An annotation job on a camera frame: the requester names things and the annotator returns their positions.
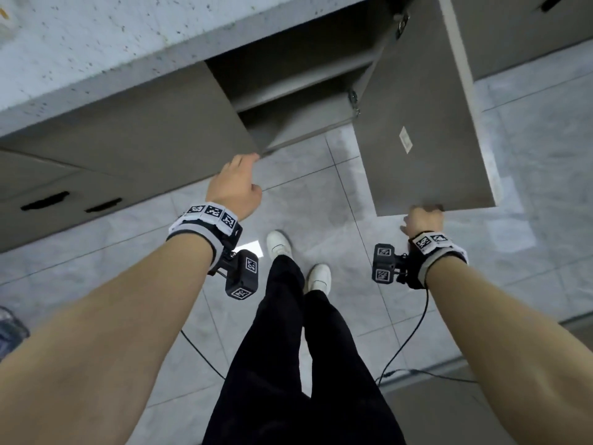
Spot person's right hand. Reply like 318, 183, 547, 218
400, 205, 445, 239

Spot person's left hand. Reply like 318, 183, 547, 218
206, 153, 263, 222

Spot grey cabinet door with label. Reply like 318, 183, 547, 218
353, 0, 504, 218

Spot person's right forearm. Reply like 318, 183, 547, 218
423, 258, 593, 445

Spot person's left forearm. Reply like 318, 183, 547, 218
0, 233, 215, 445

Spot wrist band with marker tags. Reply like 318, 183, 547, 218
407, 231, 470, 290
166, 201, 244, 274

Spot white shoe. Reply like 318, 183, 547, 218
266, 230, 293, 261
306, 263, 333, 295

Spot grey cabinet shelf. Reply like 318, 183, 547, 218
230, 50, 380, 112

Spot black trousers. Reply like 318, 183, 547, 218
201, 254, 407, 445

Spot grey drawer front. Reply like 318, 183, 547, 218
0, 150, 224, 254

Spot bluish plastic object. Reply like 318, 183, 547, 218
0, 305, 30, 363

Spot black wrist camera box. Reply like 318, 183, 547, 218
225, 249, 260, 301
372, 244, 409, 284

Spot black cable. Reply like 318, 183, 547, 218
180, 329, 227, 381
375, 286, 479, 388

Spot black recessed handle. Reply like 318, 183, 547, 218
20, 191, 70, 212

